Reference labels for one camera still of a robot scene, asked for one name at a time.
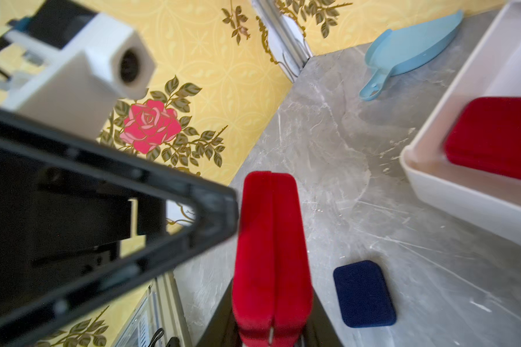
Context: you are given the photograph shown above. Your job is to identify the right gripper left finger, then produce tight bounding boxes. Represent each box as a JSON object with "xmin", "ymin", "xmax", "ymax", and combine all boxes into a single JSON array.
[{"xmin": 196, "ymin": 281, "xmax": 243, "ymax": 347}]

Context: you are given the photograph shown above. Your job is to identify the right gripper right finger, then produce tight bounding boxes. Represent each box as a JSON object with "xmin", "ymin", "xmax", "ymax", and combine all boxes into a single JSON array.
[{"xmin": 301, "ymin": 292, "xmax": 343, "ymax": 347}]

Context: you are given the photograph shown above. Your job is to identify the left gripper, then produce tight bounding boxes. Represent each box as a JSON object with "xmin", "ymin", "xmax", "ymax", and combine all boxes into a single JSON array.
[{"xmin": 0, "ymin": 109, "xmax": 239, "ymax": 338}]

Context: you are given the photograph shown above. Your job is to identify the red brooch box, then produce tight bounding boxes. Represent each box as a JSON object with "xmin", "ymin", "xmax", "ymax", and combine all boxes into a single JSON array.
[
  {"xmin": 444, "ymin": 97, "xmax": 521, "ymax": 180},
  {"xmin": 232, "ymin": 171, "xmax": 313, "ymax": 346}
]

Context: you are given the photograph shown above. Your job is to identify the three-drawer storage cabinet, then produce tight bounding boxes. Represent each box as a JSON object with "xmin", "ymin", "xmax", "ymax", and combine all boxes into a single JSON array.
[{"xmin": 400, "ymin": 1, "xmax": 521, "ymax": 246}]

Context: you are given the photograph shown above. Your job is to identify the navy brooch box right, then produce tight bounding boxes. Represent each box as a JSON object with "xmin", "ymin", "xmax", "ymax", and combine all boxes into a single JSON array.
[{"xmin": 333, "ymin": 260, "xmax": 397, "ymax": 328}]

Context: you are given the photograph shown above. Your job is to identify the blue dustpan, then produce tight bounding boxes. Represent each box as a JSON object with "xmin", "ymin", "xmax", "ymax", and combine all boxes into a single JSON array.
[{"xmin": 359, "ymin": 10, "xmax": 464, "ymax": 101}]

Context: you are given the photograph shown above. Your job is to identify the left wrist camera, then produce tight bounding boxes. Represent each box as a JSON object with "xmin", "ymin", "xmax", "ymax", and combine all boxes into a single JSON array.
[{"xmin": 0, "ymin": 1, "xmax": 156, "ymax": 140}]

